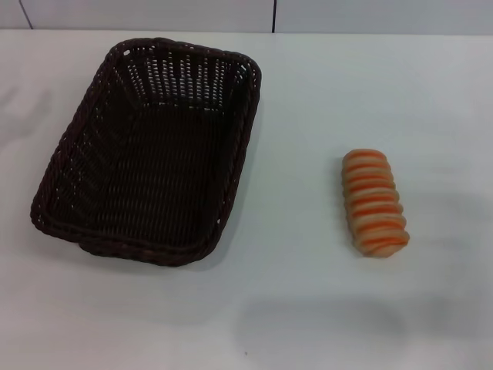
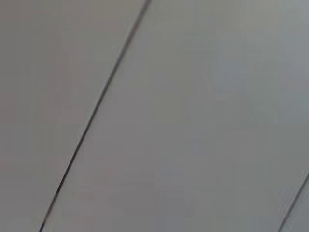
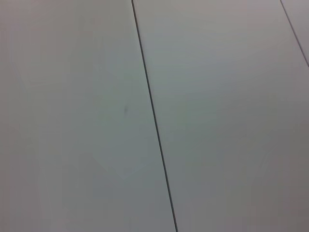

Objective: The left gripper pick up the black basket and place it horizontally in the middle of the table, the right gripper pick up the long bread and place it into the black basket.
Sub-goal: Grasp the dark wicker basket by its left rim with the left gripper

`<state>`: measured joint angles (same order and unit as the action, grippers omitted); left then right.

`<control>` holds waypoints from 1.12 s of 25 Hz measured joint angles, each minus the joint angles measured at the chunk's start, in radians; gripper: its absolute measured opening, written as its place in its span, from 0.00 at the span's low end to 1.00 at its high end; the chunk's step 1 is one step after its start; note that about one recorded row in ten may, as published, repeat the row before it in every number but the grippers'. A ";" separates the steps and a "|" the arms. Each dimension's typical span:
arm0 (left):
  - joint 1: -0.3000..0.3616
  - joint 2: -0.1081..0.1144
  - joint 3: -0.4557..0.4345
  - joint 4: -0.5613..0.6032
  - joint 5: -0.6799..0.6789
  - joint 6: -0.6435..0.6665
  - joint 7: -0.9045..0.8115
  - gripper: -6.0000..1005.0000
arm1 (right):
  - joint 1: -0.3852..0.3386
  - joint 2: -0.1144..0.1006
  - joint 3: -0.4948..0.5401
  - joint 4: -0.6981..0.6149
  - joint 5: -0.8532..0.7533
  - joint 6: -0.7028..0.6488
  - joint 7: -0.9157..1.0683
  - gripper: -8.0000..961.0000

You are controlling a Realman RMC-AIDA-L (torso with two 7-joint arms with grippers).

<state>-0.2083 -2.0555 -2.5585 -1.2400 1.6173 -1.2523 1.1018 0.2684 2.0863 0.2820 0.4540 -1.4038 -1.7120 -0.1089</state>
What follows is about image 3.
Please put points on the white cabinet door panel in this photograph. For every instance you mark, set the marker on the white cabinet door panel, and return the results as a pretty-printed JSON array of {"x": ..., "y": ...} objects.
[
  {"x": 72, "y": 116},
  {"x": 229, "y": 125},
  {"x": 300, "y": 17}
]

